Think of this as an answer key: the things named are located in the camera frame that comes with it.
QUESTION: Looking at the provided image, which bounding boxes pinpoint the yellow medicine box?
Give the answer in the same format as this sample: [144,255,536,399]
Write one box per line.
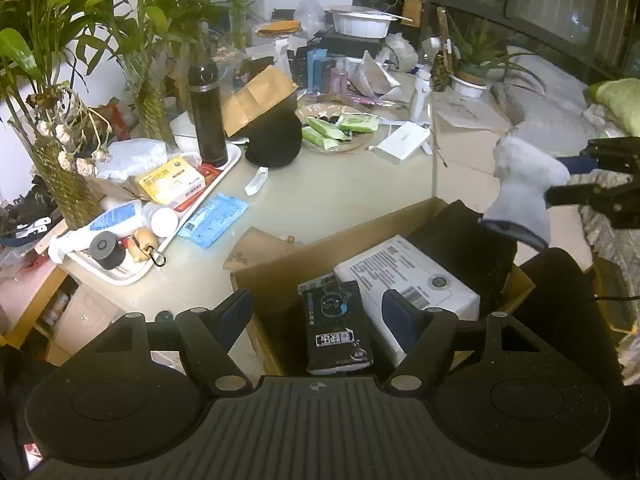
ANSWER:
[137,156,207,206]

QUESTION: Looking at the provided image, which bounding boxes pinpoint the grey sock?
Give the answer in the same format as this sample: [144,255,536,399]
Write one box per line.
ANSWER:
[477,135,572,252]

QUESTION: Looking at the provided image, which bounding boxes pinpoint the white round jar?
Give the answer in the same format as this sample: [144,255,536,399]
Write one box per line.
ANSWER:
[142,204,180,238]

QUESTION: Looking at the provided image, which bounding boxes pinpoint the brown paper bag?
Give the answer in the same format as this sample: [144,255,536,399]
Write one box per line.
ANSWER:
[221,65,298,138]

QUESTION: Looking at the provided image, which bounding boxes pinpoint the white labelled tissue pack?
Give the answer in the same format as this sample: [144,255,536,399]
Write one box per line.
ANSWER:
[333,234,482,368]

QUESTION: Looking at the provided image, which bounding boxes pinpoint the black round soft hat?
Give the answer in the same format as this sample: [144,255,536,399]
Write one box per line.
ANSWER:
[244,105,304,168]
[407,201,518,311]

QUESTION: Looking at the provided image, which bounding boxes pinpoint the black and white sneakers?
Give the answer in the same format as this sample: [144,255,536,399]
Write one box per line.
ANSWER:
[0,175,63,246]

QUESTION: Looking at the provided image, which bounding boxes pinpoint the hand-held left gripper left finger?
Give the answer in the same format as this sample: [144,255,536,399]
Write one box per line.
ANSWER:
[92,289,254,397]

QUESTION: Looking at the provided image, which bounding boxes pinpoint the brown paper envelope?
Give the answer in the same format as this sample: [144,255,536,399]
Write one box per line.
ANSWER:
[402,0,425,28]

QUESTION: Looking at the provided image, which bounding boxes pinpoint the lucky bamboo in glass vase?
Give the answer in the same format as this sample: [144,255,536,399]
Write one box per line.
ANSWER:
[85,0,211,143]
[200,0,281,51]
[0,0,126,231]

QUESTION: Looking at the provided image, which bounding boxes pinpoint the grey bedding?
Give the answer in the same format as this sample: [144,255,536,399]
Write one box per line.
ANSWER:
[490,46,640,271]

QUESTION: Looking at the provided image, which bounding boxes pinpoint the white and blue tube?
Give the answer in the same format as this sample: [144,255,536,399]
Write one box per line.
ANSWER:
[48,199,146,263]

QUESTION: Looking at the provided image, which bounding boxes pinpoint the black tissue packet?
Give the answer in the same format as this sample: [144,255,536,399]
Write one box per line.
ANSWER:
[298,280,375,376]

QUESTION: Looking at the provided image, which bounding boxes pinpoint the wide green wet wipe pack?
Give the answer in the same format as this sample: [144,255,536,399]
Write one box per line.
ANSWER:
[336,112,381,134]

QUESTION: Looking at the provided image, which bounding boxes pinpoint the blue packet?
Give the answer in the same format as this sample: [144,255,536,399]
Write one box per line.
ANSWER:
[177,192,250,248]

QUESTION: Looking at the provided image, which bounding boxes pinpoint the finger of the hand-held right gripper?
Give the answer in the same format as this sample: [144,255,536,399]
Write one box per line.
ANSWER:
[546,184,603,208]
[556,156,601,175]

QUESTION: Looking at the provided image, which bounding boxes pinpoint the small black round speaker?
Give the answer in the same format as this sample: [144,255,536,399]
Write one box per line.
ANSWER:
[89,231,127,271]

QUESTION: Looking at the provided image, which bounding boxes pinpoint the round woven plate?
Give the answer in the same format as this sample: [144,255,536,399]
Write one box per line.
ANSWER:
[295,102,383,155]

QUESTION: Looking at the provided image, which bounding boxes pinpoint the white crumpled wrapper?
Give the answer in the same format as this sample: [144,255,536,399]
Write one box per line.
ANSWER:
[244,166,271,196]

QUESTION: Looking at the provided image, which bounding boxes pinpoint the wooden side shelf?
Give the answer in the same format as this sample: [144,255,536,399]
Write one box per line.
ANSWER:
[0,255,83,366]

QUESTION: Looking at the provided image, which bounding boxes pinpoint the white plastic bag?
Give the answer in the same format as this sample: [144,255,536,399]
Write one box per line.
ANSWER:
[95,137,168,181]

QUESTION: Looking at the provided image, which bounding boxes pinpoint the brown cardboard box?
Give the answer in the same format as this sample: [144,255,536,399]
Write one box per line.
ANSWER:
[230,196,536,376]

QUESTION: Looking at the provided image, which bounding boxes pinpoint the thin black cable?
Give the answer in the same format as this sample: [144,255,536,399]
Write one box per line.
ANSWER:
[592,270,640,303]

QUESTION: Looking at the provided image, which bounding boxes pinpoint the black thermos bottle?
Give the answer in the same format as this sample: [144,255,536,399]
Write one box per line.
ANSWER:
[188,61,229,167]

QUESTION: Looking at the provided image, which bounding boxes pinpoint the dried flower bunch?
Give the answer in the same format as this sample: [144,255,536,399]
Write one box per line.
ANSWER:
[22,85,118,176]

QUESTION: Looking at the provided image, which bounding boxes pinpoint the white drawer box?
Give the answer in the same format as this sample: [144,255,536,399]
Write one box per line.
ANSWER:
[50,285,123,356]

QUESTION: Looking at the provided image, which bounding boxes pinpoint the white crumpled paper bag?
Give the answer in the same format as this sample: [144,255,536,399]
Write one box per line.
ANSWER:
[357,50,401,98]

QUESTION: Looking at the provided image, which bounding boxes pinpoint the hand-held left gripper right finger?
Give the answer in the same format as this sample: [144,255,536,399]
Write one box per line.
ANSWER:
[381,290,546,396]

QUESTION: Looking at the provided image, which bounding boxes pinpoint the yellow-green pillow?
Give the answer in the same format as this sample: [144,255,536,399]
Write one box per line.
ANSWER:
[585,77,640,123]

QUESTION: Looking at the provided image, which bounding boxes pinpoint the black flat box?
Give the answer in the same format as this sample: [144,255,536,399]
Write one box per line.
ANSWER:
[320,30,386,58]

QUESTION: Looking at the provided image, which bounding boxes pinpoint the aloe in white pot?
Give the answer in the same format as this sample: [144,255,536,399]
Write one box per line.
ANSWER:
[447,20,543,100]

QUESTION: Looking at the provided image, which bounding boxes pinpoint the white food bowl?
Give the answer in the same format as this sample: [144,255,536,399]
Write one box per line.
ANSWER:
[331,6,398,38]

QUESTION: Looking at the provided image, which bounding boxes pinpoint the orange flat packets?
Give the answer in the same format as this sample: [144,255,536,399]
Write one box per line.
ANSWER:
[252,20,303,38]

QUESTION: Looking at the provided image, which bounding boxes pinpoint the black carton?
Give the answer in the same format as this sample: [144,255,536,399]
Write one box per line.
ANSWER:
[291,46,310,88]

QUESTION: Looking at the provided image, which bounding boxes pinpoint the white spray bottle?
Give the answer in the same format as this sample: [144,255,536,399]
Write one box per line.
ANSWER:
[272,37,296,73]

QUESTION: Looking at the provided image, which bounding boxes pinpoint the wooden figure keychain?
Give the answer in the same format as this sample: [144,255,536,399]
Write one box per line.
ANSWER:
[127,227,167,267]

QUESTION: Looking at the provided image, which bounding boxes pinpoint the white rectangular adapter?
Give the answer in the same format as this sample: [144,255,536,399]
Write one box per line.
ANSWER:
[375,121,432,162]

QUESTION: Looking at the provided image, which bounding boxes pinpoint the white paper sheet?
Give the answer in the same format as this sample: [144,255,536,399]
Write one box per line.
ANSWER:
[435,92,513,131]

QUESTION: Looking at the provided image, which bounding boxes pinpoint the narrow green wet wipe pack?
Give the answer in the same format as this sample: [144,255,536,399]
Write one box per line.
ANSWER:
[306,116,351,142]
[300,126,341,151]

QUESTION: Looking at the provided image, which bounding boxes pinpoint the white tray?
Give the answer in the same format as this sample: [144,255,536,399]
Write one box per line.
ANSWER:
[60,141,243,287]

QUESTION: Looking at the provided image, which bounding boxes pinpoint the pink bottle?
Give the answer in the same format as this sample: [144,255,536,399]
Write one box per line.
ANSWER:
[329,59,348,93]

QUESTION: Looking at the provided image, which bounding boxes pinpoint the blue carton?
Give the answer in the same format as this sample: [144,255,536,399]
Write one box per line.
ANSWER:
[306,47,331,92]

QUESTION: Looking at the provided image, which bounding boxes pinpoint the clear plastic bag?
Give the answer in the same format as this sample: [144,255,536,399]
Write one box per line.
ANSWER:
[295,0,331,28]

